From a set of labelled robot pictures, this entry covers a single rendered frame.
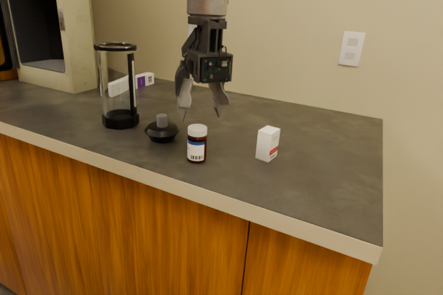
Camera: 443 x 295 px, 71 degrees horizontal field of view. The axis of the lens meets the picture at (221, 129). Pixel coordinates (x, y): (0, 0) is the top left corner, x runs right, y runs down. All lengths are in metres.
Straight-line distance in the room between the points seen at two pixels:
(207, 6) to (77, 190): 0.63
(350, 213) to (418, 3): 0.76
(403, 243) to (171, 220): 0.99
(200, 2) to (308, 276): 0.56
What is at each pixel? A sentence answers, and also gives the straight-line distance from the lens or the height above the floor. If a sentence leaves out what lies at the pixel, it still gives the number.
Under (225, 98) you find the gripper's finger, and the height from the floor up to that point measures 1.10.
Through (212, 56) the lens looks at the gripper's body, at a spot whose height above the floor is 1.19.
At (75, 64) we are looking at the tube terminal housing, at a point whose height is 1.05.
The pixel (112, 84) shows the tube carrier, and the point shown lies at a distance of 0.87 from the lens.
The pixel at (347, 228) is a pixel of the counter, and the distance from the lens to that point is 0.59.
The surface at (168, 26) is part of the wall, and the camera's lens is 1.46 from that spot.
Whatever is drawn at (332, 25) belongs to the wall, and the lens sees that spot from 1.20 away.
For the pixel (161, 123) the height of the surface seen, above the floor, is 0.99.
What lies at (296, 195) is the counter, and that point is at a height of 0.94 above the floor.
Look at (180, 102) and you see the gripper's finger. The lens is 0.64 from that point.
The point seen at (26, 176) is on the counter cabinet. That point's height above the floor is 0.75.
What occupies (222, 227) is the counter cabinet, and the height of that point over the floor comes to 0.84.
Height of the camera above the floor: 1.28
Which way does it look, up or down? 22 degrees down
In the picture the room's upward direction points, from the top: 3 degrees clockwise
